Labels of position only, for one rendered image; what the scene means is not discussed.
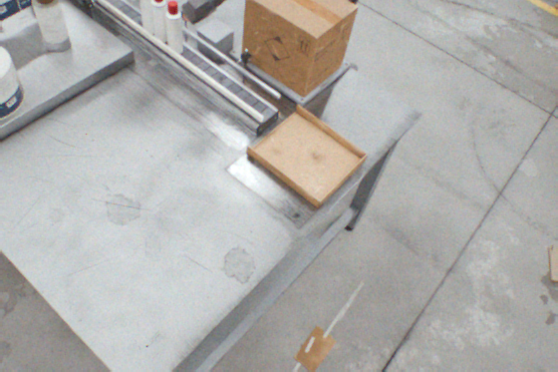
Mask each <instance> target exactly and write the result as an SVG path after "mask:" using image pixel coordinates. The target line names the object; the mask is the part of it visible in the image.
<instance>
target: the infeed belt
mask: <svg viewBox="0 0 558 372"><path fill-rule="evenodd" d="M106 1H108V2H109V3H110V4H112V5H113V6H114V7H115V8H116V9H118V10H119V11H120V12H122V13H123V14H124V15H126V16H127V17H128V16H129V17H130V18H131V19H133V20H134V21H135V22H136V23H137V24H138V25H140V26H141V27H142V19H141V14H140V13H138V12H137V10H135V9H134V8H133V7H131V6H130V5H128V4H127V3H126V2H124V1H123V0H106ZM95 3H96V4H98V5H99V6H101V7H102V8H103V9H105V10H106V11H107V12H109V13H110V14H111V15H112V16H113V17H114V18H116V19H118V20H120V21H121V22H122V23H124V24H125V25H126V26H128V27H129V28H130V29H132V30H133V32H135V33H136V34H137V35H139V36H140V37H142V38H143V39H144V40H147V41H148V42H150V43H151V44H152V45H154V46H155V47H156V48H157V49H158V50H159V51H161V52H162V53H163V54H164V55H165V56H166V57H168V58H169V59H170V60H172V61H173V62H174V63H176V64H177V65H179V66H180V67H183V68H184V69H185V70H187V72H188V73H190V74H191V75H192V76H194V77H195V78H196V79H198V80H199V81H200V82H202V83H203V84H204V85H206V86H207V87H208V88H210V89H211V90H212V91H214V92H215V93H217V94H218V95H219V96H221V97H222V99H224V100H226V101H228V102H229V103H230V104H232V105H233V106H234V107H236V108H237V109H238V110H240V111H241V112H242V113H244V114H245V115H246V116H248V117H249V118H250V119H252V120H253V121H255V122H256V123H257V124H259V126H262V125H263V123H265V122H266V121H267V120H268V119H270V118H271V117H272V116H273V115H275V114H276V113H277V112H276V111H275V110H273V109H272V108H270V107H269V106H268V105H266V104H265V103H264V102H263V101H262V100H260V99H258V98H256V97H255V96H253V95H252V94H251V93H249V92H248V91H247V90H245V89H244V88H242V87H241V86H240V85H238V84H237V83H235V82H234V81H233V80H231V79H230V78H229V77H227V76H226V75H224V73H223V72H221V71H220V70H219V69H217V68H216V67H214V66H213V65H212V64H210V63H207V62H206V61H204V60H203V59H202V58H201V57H199V56H198V55H196V54H195V53H194V52H192V51H191V50H189V48H188V47H186V46H185V45H184V44H183V53H182V54H181V55H180V56H181V57H183V58H184V59H185V60H187V61H188V62H189V63H190V64H191V65H194V66H195V67H197V68H198V69H199V70H201V71H202V72H204V73H205V74H206V75H208V76H209V77H210V78H212V79H213V80H214V81H216V82H217V83H218V84H220V85H221V86H223V88H224V89H226V90H227V91H228V92H230V93H231V94H232V95H234V96H235V97H237V98H238V99H241V100H242V101H243V102H245V103H246V104H247V105H249V106H250V107H252V108H253V109H254V110H256V111H257V112H258V113H260V114H261V115H262V116H264V121H263V122H260V121H258V120H257V119H256V118H254V117H253V116H252V115H250V114H249V113H248V112H246V111H245V110H244V109H242V108H241V107H240V106H238V105H237V104H235V103H234V102H233V101H231V100H229V99H227V98H226V97H225V96H223V95H222V93H220V92H219V91H218V90H216V89H215V88H214V87H212V86H211V85H209V84H208V83H207V82H205V81H204V80H203V79H201V78H200V77H199V76H197V75H196V74H195V73H193V72H192V71H191V70H189V69H188V68H187V67H186V66H183V65H182V64H181V63H179V62H178V61H177V60H175V59H174V58H173V57H171V56H170V55H169V54H167V53H166V52H165V51H163V50H162V49H161V48H160V47H159V46H158V45H157V44H156V43H154V42H153V41H152V40H149V39H148V38H146V37H145V36H144V35H142V34H141V33H140V32H138V31H137V30H136V29H134V27H132V26H131V25H130V24H128V23H127V22H126V21H124V20H123V19H122V18H119V17H118V16H116V15H115V14H114V13H112V11H111V10H109V9H108V8H106V7H105V6H104V5H102V4H101V3H100V2H98V1H96V2H95Z"/></svg>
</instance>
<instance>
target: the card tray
mask: <svg viewBox="0 0 558 372"><path fill-rule="evenodd" d="M246 153H247V154H248V155H249V156H251V157H252V158H253V159H255V160H256V161H257V162H258V163H260V164H261V165H262V166H263V167H264V168H265V169H266V170H268V171H269V172H270V173H272V174H273V175H274V176H275V177H277V178H278V179H279V180H281V181H282V182H283V183H284V184H286V185H287V186H289V187H290V188H292V189H294V190H295V191H296V192H298V193H299V194H300V195H302V196H303V197H304V198H305V199H307V200H308V202H310V203H311V204H312V205H313V206H315V207H316V208H318V207H319V206H320V205H321V204H322V203H323V202H324V201H325V200H326V199H327V198H328V197H329V196H330V195H331V194H332V193H333V192H334V191H335V190H336V189H337V188H339V187H340V186H341V185H342V184H343V183H344V182H345V181H346V180H347V179H348V178H349V177H350V176H351V174H352V173H353V172H354V171H355V170H356V169H357V168H358V167H359V166H360V165H361V164H362V163H363V162H364V161H365V160H366V157H367V155H368V153H367V152H365V151H364V150H362V149H361V148H360V147H358V146H357V145H355V144H352V143H351V142H350V141H349V140H348V139H346V138H345V137H343V136H342V135H341V134H339V133H338V132H336V131H335V130H334V129H332V128H331V127H329V126H328V125H326V124H325V123H324V122H322V121H321V120H319V119H318V118H316V117H315V116H314V115H312V114H311V113H309V112H308V110H306V109H305V108H303V107H302V106H300V105H299V104H298V106H297V111H296V112H295V113H294V114H293V115H292V116H291V117H289V118H288V119H287V120H286V121H284V122H283V123H282V124H281V125H279V126H278V127H277V128H276V129H275V130H273V131H272V132H271V133H270V134H268V135H267V136H266V137H265V138H263V140H262V141H261V142H260V143H257V144H256V145H255V146H253V147H252V148H251V147H250V146H249V145H247V150H246Z"/></svg>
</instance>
